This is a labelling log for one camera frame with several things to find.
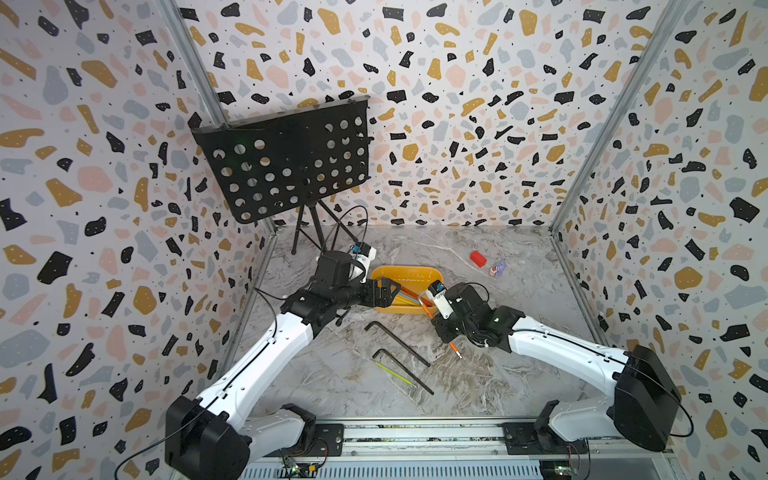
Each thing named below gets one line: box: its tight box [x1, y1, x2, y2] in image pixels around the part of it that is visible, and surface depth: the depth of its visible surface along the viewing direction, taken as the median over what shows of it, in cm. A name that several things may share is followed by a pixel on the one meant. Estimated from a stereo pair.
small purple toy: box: [489, 259, 507, 278], surface depth 108 cm
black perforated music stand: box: [191, 95, 371, 254], surface depth 76 cm
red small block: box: [470, 250, 487, 268], surface depth 114 cm
